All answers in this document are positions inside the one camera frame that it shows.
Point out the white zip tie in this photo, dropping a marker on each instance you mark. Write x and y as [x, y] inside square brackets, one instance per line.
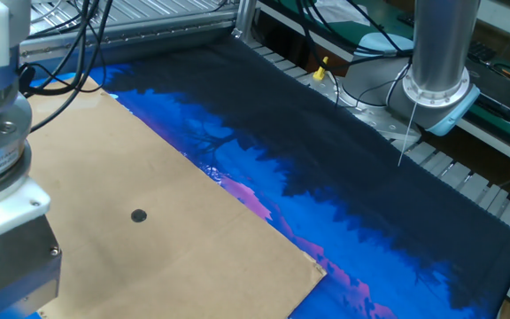
[407, 133]

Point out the aluminium frame rail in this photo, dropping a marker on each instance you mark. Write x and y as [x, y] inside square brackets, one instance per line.
[149, 33]

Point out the brown cardboard sheet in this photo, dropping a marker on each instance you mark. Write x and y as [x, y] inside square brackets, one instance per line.
[149, 177]

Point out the yellow plastic clip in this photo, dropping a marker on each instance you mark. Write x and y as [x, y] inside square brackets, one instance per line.
[321, 70]

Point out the blue landscape print cloth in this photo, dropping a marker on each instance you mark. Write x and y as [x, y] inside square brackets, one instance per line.
[348, 186]

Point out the silver robot mounting plate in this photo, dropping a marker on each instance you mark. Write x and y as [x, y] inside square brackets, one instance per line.
[379, 124]

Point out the black flat case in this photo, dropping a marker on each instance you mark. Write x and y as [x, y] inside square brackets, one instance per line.
[503, 95]

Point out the black round dot marker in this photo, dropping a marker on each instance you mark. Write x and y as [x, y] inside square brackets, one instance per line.
[138, 215]

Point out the silver metal gripper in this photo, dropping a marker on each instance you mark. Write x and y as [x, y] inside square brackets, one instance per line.
[16, 266]

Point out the silver grey UR5 robot arm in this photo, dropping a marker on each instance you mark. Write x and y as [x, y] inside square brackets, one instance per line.
[441, 44]

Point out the white paper sheet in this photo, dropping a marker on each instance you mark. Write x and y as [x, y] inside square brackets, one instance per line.
[326, 11]

